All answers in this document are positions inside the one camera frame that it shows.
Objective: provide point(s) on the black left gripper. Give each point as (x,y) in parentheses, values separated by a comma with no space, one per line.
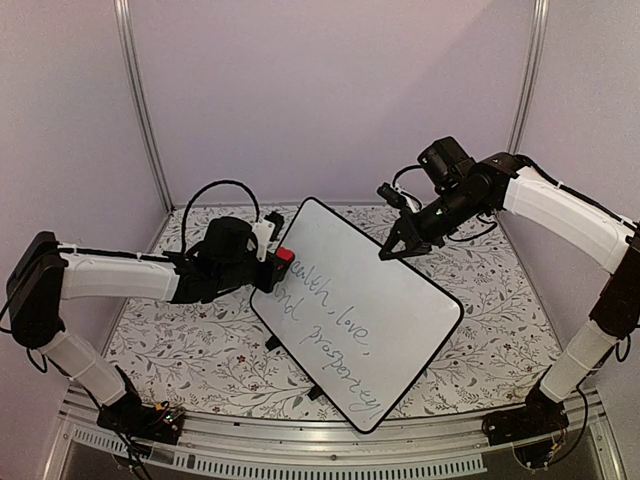
(273,274)

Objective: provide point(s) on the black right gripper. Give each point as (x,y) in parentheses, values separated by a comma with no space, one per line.
(409,232)

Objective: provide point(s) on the red whiteboard eraser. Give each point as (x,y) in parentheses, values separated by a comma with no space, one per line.
(285,258)

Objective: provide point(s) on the white whiteboard black frame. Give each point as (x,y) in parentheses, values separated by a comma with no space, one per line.
(361,329)

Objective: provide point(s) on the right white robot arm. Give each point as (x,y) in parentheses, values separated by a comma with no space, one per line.
(516,184)

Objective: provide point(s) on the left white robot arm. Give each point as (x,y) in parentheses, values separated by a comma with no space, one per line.
(233,254)

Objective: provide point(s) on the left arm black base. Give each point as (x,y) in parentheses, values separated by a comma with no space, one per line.
(130,417)

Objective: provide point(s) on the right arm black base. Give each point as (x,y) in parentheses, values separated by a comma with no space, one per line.
(539,416)

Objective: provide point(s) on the black whiteboard stand foot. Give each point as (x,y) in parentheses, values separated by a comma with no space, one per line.
(272,343)

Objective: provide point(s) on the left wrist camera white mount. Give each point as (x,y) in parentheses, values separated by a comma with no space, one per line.
(265,231)

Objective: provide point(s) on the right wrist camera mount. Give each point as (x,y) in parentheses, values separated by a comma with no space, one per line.
(398,198)

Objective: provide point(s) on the aluminium front rail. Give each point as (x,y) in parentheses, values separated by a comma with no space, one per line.
(437,447)

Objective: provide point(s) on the right aluminium frame post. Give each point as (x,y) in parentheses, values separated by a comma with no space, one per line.
(532,63)

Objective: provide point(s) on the aluminium frame post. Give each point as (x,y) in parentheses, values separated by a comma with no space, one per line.
(532,63)
(122,9)

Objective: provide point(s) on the left aluminium frame post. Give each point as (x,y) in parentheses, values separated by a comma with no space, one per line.
(122,9)

